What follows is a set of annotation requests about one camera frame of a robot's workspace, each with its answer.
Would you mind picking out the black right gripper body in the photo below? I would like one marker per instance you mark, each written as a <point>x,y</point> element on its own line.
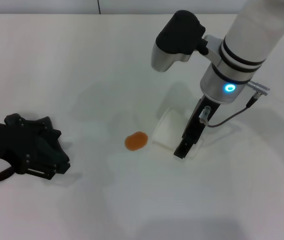
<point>199,120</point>

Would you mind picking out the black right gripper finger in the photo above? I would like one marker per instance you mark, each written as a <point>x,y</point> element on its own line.
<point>184,148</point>

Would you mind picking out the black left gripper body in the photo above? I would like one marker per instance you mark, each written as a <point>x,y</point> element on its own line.
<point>4,142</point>

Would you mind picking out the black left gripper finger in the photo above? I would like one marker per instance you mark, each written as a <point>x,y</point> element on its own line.
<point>44,166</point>
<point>32,126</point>

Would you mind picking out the white paper cup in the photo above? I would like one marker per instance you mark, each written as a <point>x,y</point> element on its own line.
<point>167,130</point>

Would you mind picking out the orange liquid stain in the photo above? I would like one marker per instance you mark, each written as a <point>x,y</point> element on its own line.
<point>136,141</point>

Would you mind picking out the right wrist camera housing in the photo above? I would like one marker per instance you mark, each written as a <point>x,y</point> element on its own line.
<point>179,32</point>

